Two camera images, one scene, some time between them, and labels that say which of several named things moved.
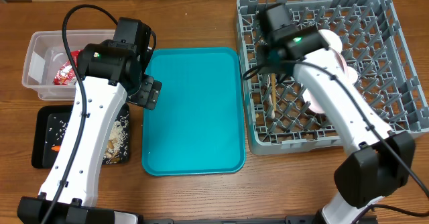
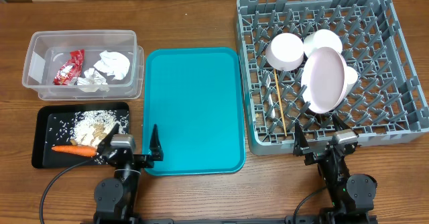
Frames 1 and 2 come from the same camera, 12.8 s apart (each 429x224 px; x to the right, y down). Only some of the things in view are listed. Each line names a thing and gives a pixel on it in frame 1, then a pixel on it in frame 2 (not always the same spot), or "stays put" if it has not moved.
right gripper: [271, 67] to [303, 143]
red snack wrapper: [66, 76] stays put
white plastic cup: [352, 75] stays put
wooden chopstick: [273, 80] to [280, 102]
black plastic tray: [51, 125] stays put
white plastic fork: [271, 106] stays put
